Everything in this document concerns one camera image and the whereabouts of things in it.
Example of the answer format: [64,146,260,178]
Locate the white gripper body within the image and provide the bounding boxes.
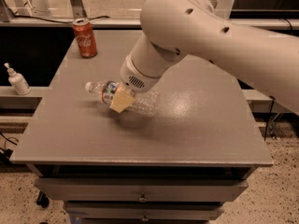
[121,55,160,93]

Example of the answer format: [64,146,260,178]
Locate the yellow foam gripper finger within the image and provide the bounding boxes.
[109,85,135,113]

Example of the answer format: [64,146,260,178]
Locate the clear plastic water bottle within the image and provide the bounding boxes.
[85,80,158,117]

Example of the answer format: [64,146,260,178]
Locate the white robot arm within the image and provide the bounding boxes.
[110,0,299,114]

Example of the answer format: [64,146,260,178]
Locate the white pump dispenser bottle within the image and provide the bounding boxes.
[4,63,31,95]

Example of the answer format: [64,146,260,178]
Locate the grey drawer cabinet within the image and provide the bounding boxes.
[11,31,273,224]

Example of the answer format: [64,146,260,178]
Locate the red cola can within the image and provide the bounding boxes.
[73,18,97,58]

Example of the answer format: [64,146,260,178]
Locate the top grey drawer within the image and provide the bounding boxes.
[35,178,248,203]

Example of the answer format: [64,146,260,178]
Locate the grey drawer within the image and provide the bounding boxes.
[35,178,248,203]
[64,202,223,221]

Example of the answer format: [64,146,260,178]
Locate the black caster wheel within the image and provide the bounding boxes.
[36,191,50,208]

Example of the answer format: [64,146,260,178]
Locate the black cables on floor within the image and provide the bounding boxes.
[0,131,20,166]

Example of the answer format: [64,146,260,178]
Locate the black cable on shelf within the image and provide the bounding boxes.
[0,0,110,24]

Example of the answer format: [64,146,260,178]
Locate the metal frame rail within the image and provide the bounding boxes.
[0,17,299,31]

